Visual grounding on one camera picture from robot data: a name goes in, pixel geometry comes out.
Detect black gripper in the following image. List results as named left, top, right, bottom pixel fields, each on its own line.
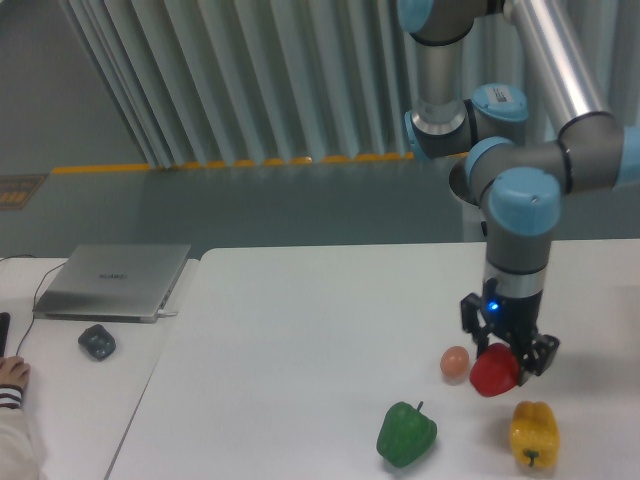
left=460, top=278, right=560, bottom=386

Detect red bell pepper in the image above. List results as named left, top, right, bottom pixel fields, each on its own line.
left=469, top=343, right=520, bottom=397

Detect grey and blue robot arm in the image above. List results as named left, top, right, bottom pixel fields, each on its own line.
left=397, top=1, right=639, bottom=383

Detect white sleeved forearm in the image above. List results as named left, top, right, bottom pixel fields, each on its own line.
left=1, top=384, right=40, bottom=480

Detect person's hand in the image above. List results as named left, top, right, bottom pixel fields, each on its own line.
left=0, top=356, right=31, bottom=391

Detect brown egg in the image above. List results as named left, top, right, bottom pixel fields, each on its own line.
left=440, top=345, right=469, bottom=378

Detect yellow bell pepper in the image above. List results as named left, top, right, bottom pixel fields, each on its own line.
left=509, top=401, right=560, bottom=469

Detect green bell pepper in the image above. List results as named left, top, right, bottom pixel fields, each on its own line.
left=376, top=401, right=438, bottom=468

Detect white usb plug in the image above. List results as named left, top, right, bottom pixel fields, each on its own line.
left=157, top=310, right=178, bottom=318

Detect silver laptop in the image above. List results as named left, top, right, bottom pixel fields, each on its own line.
left=33, top=244, right=191, bottom=323

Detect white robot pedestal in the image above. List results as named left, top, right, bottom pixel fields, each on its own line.
left=448, top=157, right=486, bottom=242

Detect black cable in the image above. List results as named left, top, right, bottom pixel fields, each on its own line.
left=0, top=255, right=71, bottom=357

